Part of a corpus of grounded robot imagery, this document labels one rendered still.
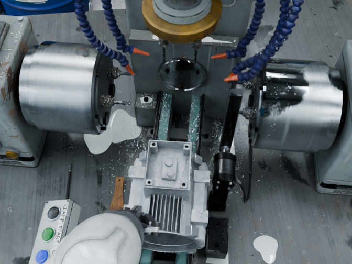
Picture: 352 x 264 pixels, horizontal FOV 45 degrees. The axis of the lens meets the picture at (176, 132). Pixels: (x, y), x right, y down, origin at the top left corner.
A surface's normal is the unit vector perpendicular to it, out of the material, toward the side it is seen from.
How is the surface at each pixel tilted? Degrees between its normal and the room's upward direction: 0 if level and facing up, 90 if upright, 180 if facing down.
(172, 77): 90
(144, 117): 90
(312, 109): 39
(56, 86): 35
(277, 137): 77
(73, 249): 14
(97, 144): 0
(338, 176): 89
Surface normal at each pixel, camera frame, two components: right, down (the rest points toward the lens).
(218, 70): -0.10, 0.85
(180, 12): 0.00, -0.52
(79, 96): -0.07, 0.26
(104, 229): 0.30, -0.93
